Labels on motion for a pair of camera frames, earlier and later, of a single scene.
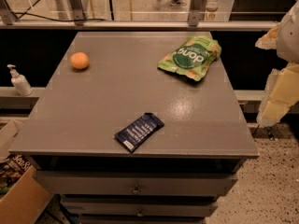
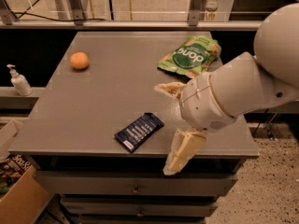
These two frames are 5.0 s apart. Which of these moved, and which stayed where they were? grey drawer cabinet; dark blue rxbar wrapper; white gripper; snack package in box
Moved: white gripper
Stayed: dark blue rxbar wrapper; snack package in box; grey drawer cabinet
